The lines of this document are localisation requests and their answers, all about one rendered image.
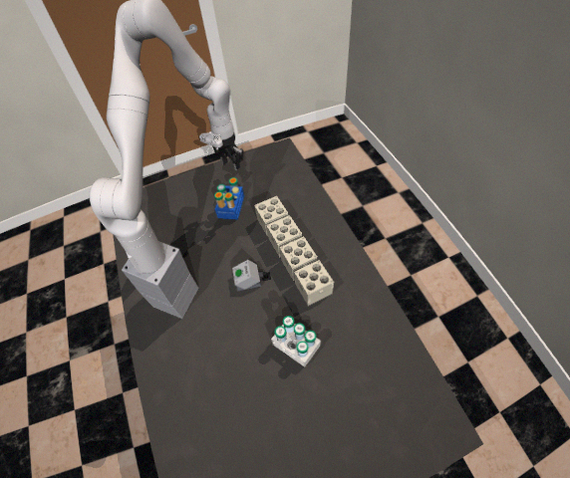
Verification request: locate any blue tube rack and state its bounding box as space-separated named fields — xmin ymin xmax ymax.
xmin=215 ymin=186 xmax=244 ymax=220

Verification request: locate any cream tube adapter with holes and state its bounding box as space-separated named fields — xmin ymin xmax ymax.
xmin=294 ymin=260 xmax=334 ymax=306

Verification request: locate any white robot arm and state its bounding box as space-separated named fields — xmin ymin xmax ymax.
xmin=90 ymin=0 xmax=234 ymax=274

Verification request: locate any white tube rack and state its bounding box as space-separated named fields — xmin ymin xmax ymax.
xmin=271 ymin=331 xmax=321 ymax=367

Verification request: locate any cream square bucket adapter with holes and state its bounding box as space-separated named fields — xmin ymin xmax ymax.
xmin=266 ymin=215 xmax=302 ymax=258
xmin=254 ymin=196 xmax=288 ymax=237
xmin=280 ymin=237 xmax=317 ymax=281

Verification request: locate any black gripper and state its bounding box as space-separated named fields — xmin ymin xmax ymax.
xmin=213 ymin=133 xmax=243 ymax=170

